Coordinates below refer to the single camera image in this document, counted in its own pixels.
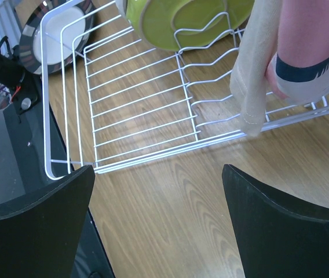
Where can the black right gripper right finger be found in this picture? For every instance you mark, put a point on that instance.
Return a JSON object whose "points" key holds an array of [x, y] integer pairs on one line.
{"points": [[277, 234]]}

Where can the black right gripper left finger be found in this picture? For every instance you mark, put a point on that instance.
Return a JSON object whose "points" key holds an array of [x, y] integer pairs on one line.
{"points": [[40, 231]]}

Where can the green polka dot plate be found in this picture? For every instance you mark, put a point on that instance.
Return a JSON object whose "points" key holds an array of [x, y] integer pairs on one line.
{"points": [[172, 25]]}

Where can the cream green floral plate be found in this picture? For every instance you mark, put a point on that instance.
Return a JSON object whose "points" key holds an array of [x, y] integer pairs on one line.
{"points": [[122, 7]]}

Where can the beige hanging shirt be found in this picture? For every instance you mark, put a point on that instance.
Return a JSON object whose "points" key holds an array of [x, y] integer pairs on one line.
{"points": [[248, 83]]}

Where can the pink patterned hanging garment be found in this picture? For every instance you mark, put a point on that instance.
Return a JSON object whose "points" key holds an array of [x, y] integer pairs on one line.
{"points": [[299, 70]]}

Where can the black rimmed silver plate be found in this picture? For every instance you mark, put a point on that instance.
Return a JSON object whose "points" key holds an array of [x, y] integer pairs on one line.
{"points": [[62, 46]]}

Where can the white wire dish rack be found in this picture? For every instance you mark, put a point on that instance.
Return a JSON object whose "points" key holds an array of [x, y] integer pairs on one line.
{"points": [[124, 102]]}

